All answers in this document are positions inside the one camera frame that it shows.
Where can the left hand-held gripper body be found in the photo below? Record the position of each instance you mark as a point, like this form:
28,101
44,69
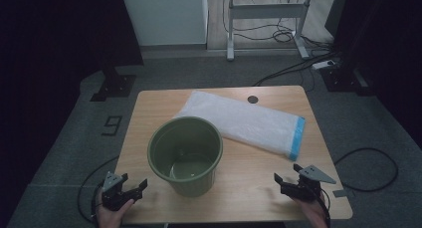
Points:
111,189

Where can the grey tape strip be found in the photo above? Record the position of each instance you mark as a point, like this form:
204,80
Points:
341,193

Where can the person's right hand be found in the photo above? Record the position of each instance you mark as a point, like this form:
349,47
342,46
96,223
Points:
315,213

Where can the white cabinet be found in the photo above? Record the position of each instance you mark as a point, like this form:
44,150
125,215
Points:
166,15

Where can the dark curtain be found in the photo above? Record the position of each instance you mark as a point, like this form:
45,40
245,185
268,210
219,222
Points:
49,39
381,39

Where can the black stand base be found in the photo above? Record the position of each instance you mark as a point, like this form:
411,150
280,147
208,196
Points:
345,80
114,87

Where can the white power strip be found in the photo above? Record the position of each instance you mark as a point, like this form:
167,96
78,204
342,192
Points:
322,64

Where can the person's left hand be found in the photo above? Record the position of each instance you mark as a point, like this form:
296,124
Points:
111,218

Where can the green plastic bin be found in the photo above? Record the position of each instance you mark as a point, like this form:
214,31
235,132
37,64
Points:
199,184

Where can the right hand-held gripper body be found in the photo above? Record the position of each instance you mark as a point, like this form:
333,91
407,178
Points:
308,189

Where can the round table grommet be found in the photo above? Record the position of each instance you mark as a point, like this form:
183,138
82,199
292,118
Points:
252,99

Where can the white metal desk frame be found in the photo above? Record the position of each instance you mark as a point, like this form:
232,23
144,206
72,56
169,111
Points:
265,10

